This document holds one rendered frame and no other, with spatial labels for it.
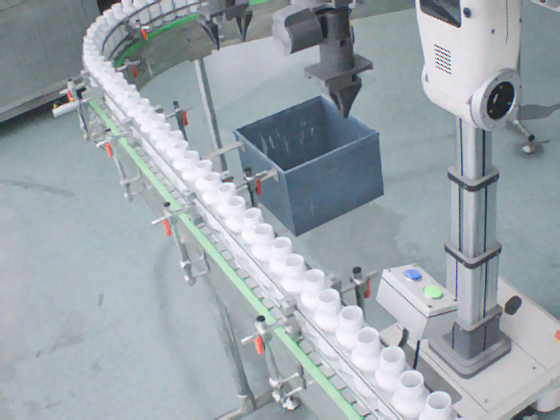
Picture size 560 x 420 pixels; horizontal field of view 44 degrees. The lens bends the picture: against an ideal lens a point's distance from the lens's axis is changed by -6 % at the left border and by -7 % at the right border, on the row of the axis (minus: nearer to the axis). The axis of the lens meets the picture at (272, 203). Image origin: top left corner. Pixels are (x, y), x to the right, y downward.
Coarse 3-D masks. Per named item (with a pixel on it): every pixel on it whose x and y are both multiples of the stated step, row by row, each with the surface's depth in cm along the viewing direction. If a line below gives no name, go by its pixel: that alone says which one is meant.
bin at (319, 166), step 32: (320, 96) 229; (256, 128) 223; (288, 128) 229; (320, 128) 235; (352, 128) 219; (256, 160) 212; (288, 160) 235; (320, 160) 200; (352, 160) 206; (256, 192) 225; (288, 192) 200; (320, 192) 206; (352, 192) 212; (288, 224) 210; (320, 224) 212
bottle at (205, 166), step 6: (204, 162) 167; (210, 162) 166; (198, 168) 164; (204, 168) 164; (210, 168) 165; (198, 174) 166; (204, 174) 165; (198, 180) 167; (198, 186) 166; (204, 186) 166; (198, 192) 168; (204, 210) 170; (204, 216) 172
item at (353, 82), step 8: (336, 80) 118; (344, 80) 119; (352, 80) 120; (360, 80) 120; (328, 88) 118; (336, 88) 118; (352, 88) 120; (360, 88) 121; (352, 96) 122; (352, 104) 123
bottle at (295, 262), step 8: (288, 256) 135; (296, 256) 135; (288, 264) 136; (296, 264) 136; (304, 264) 134; (288, 272) 134; (296, 272) 133; (304, 272) 134; (288, 280) 135; (296, 280) 134; (288, 288) 135; (296, 288) 134; (304, 288) 134; (296, 296) 135; (296, 312) 138; (296, 320) 139; (304, 328) 140
